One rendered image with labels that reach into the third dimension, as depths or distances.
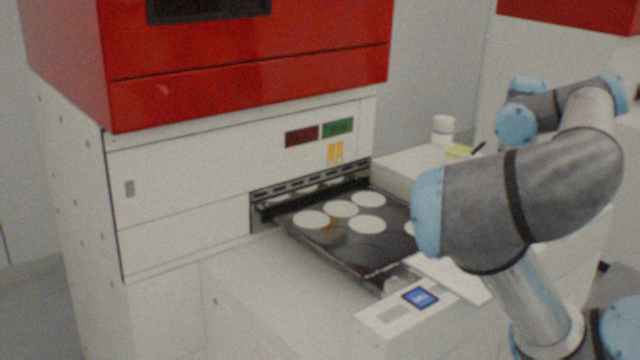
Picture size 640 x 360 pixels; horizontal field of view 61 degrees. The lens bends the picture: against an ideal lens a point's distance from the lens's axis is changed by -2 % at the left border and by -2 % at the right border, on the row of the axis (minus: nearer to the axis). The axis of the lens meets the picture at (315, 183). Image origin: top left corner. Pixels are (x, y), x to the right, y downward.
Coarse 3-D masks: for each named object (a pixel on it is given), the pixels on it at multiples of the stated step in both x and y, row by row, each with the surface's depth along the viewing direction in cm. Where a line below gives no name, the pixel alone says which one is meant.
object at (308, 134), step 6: (294, 132) 150; (300, 132) 151; (306, 132) 152; (312, 132) 154; (288, 138) 149; (294, 138) 150; (300, 138) 152; (306, 138) 153; (312, 138) 154; (288, 144) 150; (294, 144) 151
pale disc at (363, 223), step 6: (360, 216) 153; (366, 216) 153; (372, 216) 153; (348, 222) 150; (354, 222) 150; (360, 222) 150; (366, 222) 150; (372, 222) 150; (378, 222) 150; (384, 222) 150; (354, 228) 147; (360, 228) 147; (366, 228) 147; (372, 228) 147; (378, 228) 147; (384, 228) 147
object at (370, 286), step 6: (288, 234) 158; (300, 240) 154; (306, 246) 152; (318, 252) 148; (324, 258) 146; (330, 264) 145; (342, 270) 141; (348, 276) 139; (354, 282) 138; (360, 282) 136; (366, 282) 134; (372, 282) 133; (366, 288) 135; (372, 288) 133; (378, 288) 131; (372, 294) 133; (378, 294) 131
